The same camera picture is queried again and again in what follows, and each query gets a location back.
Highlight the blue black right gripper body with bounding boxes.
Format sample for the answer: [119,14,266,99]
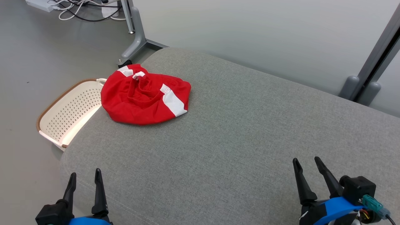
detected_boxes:
[298,196,365,225]

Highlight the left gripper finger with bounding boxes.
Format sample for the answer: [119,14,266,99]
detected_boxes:
[62,172,77,209]
[91,168,109,217]

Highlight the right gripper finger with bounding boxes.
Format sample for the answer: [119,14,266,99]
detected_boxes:
[314,156,345,199]
[292,157,318,206]

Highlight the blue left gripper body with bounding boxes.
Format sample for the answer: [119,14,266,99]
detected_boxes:
[67,215,113,225]

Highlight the red white basketball shorts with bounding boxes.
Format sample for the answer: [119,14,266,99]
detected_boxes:
[101,64,192,125]

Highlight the cream perforated laundry basket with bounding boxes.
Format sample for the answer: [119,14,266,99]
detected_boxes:
[36,78,108,152]

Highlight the grey metal desk leg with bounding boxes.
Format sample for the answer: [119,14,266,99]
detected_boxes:
[117,0,169,68]

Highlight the white power adapter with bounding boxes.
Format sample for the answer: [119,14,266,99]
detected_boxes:
[102,2,125,21]

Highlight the white power strip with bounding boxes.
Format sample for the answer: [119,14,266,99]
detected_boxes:
[25,0,61,12]

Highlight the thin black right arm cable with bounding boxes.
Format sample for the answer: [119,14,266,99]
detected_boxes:
[382,212,398,225]

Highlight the grey partition post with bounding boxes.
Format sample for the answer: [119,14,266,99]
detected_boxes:
[339,3,400,107]

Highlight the white floor cable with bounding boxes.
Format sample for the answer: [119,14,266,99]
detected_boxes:
[52,0,85,21]

